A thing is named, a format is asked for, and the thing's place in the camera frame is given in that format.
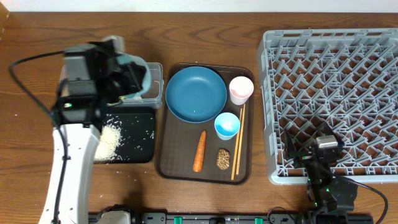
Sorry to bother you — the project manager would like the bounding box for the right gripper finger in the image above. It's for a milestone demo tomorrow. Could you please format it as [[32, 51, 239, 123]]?
[[323, 123, 344, 146], [284, 128, 296, 159]]

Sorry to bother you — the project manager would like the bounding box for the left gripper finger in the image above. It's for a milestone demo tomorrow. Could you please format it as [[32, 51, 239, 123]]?
[[105, 80, 137, 105], [124, 62, 147, 93]]

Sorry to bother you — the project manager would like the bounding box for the light blue rice bowl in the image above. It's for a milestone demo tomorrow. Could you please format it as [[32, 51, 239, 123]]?
[[117, 54, 152, 99]]

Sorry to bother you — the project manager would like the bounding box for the brown textured food piece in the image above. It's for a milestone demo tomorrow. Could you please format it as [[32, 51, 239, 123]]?
[[216, 149, 230, 170]]

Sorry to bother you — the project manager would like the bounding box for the orange carrot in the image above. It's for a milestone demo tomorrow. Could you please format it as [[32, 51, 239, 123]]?
[[193, 130, 206, 172]]

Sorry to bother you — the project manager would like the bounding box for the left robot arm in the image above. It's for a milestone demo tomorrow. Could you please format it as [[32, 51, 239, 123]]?
[[39, 35, 151, 223]]

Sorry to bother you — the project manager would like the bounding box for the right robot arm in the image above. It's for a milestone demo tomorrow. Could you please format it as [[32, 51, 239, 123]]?
[[284, 123, 358, 223]]

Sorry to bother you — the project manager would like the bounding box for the grey dishwasher rack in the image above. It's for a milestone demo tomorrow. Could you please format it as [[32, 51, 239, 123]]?
[[257, 28, 397, 185]]

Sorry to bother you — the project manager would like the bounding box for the clear plastic bin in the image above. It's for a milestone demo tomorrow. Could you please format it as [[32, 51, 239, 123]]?
[[58, 56, 162, 109]]

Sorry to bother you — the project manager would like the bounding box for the black tray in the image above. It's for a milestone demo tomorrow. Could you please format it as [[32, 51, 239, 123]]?
[[93, 106, 156, 165]]

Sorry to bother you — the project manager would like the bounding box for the wooden chopstick left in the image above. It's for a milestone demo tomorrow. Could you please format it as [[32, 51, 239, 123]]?
[[231, 108, 243, 180]]

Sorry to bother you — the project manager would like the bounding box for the white rice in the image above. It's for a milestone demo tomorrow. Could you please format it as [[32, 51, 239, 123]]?
[[93, 113, 155, 164]]

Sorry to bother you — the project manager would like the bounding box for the dark blue plate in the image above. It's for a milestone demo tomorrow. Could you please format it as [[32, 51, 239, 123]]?
[[165, 66, 227, 123]]

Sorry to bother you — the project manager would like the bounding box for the light blue cup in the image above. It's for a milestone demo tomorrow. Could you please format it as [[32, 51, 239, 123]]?
[[214, 113, 241, 141]]

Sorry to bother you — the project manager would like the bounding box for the pink cup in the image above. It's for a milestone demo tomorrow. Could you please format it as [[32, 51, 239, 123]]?
[[229, 76, 254, 105]]

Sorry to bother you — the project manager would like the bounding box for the brown serving tray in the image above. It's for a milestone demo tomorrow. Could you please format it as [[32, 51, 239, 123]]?
[[154, 63, 255, 185]]

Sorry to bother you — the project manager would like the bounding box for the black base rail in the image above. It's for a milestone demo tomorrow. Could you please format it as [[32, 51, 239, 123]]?
[[88, 212, 374, 224]]

